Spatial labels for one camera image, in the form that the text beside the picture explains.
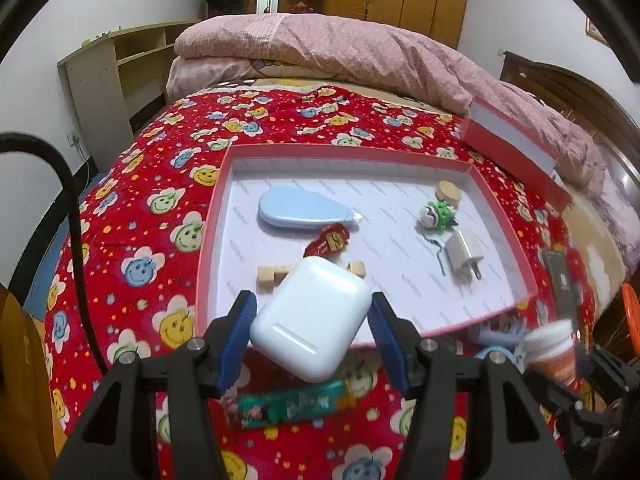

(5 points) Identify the teal cartoon lighter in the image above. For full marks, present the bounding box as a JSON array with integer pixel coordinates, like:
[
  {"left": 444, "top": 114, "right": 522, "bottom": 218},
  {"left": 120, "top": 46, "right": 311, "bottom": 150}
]
[{"left": 220, "top": 379, "right": 357, "bottom": 429}]

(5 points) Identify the grey-blue curved plastic bracket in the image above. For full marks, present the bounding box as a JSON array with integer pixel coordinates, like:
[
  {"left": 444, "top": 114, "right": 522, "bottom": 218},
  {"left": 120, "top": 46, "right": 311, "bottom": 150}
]
[{"left": 468, "top": 318, "right": 527, "bottom": 349}]

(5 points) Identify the white orange-label jar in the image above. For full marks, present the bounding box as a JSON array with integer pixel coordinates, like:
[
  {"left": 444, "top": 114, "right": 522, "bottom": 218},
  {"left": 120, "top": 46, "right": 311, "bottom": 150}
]
[{"left": 522, "top": 320, "right": 577, "bottom": 386}]

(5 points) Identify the wooden notched block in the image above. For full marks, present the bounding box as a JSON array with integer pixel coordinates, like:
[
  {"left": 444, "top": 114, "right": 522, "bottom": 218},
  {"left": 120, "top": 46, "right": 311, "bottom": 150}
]
[{"left": 256, "top": 261, "right": 367, "bottom": 292}]

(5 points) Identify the white earbuds case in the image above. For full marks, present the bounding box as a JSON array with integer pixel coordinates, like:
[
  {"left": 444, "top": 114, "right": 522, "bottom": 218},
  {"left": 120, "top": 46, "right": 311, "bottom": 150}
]
[{"left": 250, "top": 256, "right": 372, "bottom": 384}]

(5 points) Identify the white usb charger plug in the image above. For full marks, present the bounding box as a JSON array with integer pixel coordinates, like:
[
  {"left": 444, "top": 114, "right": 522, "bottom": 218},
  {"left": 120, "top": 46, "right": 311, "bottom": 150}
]
[{"left": 445, "top": 229, "right": 484, "bottom": 282}]

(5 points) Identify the green toy keychain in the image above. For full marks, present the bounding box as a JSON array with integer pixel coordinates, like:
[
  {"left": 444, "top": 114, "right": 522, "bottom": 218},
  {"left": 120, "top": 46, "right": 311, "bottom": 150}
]
[{"left": 419, "top": 200, "right": 458, "bottom": 232}]

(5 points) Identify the round wooden disc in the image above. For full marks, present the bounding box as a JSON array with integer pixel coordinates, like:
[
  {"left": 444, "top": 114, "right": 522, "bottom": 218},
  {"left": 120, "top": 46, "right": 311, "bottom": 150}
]
[{"left": 435, "top": 180, "right": 462, "bottom": 208}]

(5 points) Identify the light blue oval case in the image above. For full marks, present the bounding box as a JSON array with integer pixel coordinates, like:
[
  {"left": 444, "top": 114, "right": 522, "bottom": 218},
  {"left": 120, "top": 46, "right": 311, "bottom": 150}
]
[{"left": 258, "top": 186, "right": 362, "bottom": 231}]

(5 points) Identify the blue plastic clip part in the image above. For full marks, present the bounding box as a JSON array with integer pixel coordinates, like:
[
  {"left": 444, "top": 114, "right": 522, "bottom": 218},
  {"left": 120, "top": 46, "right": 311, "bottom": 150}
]
[{"left": 474, "top": 346, "right": 525, "bottom": 373}]

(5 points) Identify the red smiley-flower blanket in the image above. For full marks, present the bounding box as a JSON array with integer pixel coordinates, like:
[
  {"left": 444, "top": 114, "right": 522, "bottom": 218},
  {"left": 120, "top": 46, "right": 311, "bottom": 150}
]
[{"left": 43, "top": 84, "right": 599, "bottom": 480}]

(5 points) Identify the red shallow box tray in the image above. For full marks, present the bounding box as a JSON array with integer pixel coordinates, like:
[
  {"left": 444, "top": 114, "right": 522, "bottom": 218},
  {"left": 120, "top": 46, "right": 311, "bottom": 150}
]
[{"left": 195, "top": 144, "right": 538, "bottom": 336}]

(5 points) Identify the black smartphone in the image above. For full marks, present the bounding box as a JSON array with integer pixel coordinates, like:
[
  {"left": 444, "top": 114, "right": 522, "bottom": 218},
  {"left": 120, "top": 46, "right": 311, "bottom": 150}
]
[{"left": 541, "top": 248, "right": 582, "bottom": 338}]

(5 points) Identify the red box lid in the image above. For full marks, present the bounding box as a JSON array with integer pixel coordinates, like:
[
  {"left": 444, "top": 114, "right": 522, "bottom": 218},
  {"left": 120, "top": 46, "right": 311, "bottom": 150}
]
[{"left": 461, "top": 96, "right": 572, "bottom": 214}]

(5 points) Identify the beige open shelf unit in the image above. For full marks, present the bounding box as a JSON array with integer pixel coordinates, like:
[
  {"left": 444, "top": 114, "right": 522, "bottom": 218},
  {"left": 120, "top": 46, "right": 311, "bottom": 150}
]
[{"left": 58, "top": 21, "right": 194, "bottom": 171}]

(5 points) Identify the dark wooden headboard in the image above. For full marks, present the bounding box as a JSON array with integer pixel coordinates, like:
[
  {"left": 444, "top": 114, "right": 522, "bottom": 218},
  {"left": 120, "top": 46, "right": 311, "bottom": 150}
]
[{"left": 500, "top": 51, "right": 639, "bottom": 188}]

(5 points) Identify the pink folded quilt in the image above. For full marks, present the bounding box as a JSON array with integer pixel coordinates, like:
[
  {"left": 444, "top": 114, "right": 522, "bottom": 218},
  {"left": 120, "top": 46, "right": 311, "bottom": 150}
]
[{"left": 166, "top": 13, "right": 639, "bottom": 270}]

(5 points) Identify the black cable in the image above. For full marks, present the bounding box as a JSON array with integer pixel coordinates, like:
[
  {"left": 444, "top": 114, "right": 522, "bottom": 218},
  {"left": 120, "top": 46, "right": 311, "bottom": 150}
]
[{"left": 0, "top": 132, "right": 109, "bottom": 376}]

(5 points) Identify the framed wall picture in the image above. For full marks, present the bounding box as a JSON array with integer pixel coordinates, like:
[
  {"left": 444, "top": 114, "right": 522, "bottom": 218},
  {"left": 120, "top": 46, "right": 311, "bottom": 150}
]
[{"left": 586, "top": 18, "right": 608, "bottom": 46}]

